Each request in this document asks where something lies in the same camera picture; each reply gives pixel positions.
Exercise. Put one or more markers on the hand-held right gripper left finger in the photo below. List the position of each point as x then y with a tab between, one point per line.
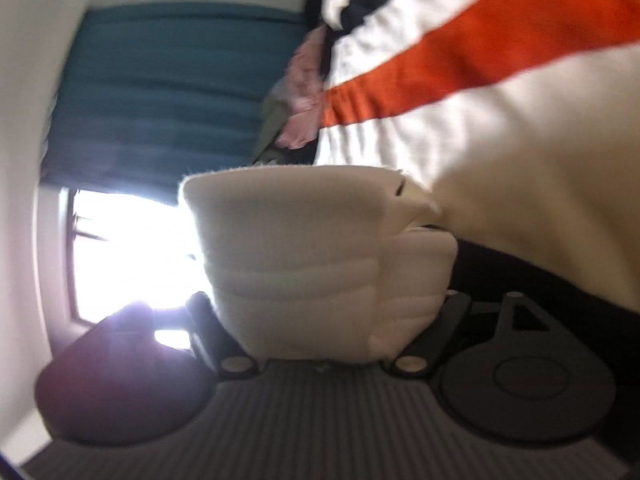
215	330

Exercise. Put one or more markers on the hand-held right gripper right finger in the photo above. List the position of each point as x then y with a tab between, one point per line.
450	310

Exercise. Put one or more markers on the olive cloth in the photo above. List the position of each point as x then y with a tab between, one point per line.
270	130

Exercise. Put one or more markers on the blue curtain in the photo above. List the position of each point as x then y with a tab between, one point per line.
150	85

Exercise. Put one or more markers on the white sweatshirt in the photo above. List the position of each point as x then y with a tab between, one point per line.
300	240

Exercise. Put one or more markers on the pink cloth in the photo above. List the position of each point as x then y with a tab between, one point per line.
305	85

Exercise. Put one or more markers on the window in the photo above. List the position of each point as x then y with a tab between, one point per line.
125	250

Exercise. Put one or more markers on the striped blanket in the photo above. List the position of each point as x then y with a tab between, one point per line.
525	135

